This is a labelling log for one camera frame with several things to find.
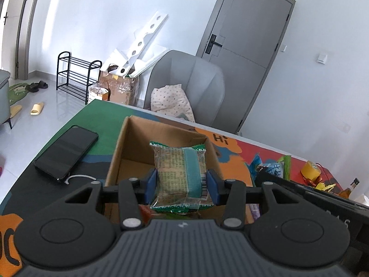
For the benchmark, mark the dark glass bottle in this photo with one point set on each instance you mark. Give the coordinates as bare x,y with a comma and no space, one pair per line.
347,192

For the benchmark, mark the cardboard box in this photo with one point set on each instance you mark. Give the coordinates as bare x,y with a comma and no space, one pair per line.
135,141

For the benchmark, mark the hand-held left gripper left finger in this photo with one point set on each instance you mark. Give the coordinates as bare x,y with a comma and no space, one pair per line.
151,186

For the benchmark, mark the purple snack packet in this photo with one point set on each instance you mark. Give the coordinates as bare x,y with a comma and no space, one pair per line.
255,211

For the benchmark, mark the small blue snack packet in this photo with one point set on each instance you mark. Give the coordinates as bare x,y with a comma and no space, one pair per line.
255,163

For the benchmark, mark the yellow green wrapper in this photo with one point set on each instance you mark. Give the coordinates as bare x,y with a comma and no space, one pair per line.
328,185

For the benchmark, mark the cat print table mat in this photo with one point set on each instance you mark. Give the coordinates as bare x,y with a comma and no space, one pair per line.
95,121

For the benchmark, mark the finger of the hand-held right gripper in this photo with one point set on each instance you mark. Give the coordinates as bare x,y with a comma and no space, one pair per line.
274,177

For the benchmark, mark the yellow tape roll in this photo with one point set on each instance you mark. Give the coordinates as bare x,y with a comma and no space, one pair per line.
311,170

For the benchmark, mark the paper shopping bag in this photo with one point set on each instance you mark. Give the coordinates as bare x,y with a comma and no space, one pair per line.
99,93

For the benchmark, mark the red snack packet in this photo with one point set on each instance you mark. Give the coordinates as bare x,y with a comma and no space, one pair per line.
145,212

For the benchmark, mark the dotted white pillow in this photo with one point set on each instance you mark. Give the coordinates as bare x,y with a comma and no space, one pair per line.
170,101

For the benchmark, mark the grey interior door frame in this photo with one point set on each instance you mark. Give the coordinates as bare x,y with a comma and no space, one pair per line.
27,34

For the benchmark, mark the light green snack packet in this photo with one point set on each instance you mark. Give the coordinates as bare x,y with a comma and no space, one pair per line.
287,166

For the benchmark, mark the grey chair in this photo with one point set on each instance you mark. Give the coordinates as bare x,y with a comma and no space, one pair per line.
196,86

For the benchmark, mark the yellow slipper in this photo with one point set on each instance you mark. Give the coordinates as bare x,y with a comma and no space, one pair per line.
16,110
37,108

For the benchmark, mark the dark green snack packet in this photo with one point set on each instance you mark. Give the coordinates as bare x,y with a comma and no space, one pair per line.
175,176

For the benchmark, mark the white wall socket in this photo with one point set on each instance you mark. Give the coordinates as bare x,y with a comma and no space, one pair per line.
345,127

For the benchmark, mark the green floor mat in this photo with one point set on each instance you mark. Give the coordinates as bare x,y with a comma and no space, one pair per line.
17,92

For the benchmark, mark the grey sofa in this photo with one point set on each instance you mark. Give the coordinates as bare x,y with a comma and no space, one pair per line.
3,98

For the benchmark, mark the black slipper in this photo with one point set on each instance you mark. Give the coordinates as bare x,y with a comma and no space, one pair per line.
43,84
31,88

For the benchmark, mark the brown carton with tape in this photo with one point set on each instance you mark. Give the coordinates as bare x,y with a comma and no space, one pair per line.
121,92

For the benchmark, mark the grey door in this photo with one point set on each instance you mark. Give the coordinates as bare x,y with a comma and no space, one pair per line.
248,34

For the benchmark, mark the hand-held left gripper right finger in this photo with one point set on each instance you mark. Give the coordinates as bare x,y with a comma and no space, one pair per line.
213,189

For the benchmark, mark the black shoe rack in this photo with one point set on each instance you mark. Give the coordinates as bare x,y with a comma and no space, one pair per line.
76,62

